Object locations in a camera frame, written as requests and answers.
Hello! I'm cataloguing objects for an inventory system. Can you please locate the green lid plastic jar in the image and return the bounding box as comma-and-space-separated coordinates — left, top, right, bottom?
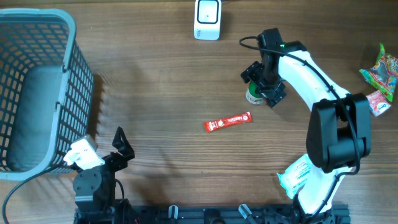
246, 82, 264, 105

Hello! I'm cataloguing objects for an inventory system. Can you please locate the red Nescafe stick sachet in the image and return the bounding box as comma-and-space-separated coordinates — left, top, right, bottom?
204, 112, 252, 133

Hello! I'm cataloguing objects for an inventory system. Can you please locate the teal white tissue pack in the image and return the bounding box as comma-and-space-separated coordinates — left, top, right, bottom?
277, 154, 312, 199

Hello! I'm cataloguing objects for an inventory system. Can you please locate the small red white box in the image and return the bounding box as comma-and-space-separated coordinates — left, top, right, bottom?
366, 90, 391, 117

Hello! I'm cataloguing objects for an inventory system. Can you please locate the Haribo gummy candy bag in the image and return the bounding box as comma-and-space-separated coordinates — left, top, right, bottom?
359, 42, 397, 102

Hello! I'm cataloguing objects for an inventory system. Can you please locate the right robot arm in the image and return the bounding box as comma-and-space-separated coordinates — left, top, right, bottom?
239, 28, 371, 223

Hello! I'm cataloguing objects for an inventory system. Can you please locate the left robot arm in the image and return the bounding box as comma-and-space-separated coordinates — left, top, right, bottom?
73, 127, 140, 224

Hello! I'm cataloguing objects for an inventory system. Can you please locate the white barcode scanner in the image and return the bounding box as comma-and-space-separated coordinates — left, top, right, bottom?
193, 0, 222, 40

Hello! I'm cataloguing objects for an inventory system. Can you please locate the grey plastic mesh basket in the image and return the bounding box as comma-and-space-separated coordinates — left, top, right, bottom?
1, 8, 95, 181

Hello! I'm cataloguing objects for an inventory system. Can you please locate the black left camera cable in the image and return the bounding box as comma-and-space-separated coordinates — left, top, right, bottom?
1, 164, 75, 224

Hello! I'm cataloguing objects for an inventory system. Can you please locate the black camera cable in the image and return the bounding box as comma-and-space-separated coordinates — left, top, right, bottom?
238, 35, 361, 218
1, 164, 75, 224

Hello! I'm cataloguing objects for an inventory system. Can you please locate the black right camera cable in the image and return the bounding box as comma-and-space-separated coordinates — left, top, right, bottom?
238, 35, 361, 218

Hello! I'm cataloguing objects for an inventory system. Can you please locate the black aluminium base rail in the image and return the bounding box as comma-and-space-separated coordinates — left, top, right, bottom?
73, 203, 351, 224

